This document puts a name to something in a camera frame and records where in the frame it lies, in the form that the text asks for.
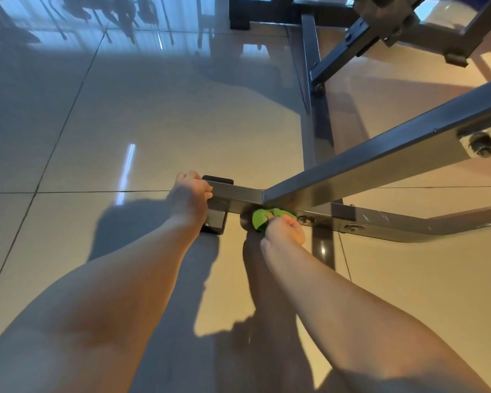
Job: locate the person's right hand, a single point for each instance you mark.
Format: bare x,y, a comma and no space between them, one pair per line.
285,231

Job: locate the person's left hand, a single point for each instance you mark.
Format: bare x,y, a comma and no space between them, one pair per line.
190,196

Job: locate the green cleaning cloth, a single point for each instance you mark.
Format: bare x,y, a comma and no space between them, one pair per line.
266,217

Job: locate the grey steel gym machine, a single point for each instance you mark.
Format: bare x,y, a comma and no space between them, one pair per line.
376,151

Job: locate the person's right forearm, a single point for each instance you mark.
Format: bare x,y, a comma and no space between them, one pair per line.
368,323

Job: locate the person's left forearm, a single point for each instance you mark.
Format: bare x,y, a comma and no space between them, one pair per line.
90,315

